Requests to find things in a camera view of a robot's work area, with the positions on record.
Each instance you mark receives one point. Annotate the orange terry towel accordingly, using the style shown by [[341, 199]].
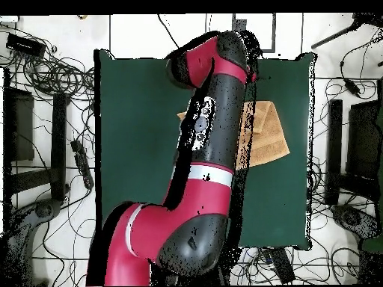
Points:
[[269, 134]]

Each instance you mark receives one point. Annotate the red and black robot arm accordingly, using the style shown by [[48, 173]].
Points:
[[203, 203]]

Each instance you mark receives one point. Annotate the dark green table cloth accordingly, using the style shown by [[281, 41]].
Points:
[[134, 134]]

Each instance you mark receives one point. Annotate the black power strip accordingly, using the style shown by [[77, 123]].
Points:
[[81, 161]]

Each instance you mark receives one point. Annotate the black power brick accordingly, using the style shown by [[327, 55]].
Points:
[[282, 266]]

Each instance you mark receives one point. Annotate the grey chair base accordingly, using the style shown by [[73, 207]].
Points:
[[350, 216], [45, 209]]

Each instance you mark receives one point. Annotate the black power adapter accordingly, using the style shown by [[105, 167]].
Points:
[[351, 86]]

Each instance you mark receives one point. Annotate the black tripod leg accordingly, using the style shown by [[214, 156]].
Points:
[[335, 37]]

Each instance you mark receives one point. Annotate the black electronics box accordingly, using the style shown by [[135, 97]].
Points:
[[25, 44]]

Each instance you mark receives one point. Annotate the green object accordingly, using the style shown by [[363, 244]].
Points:
[[374, 245]]

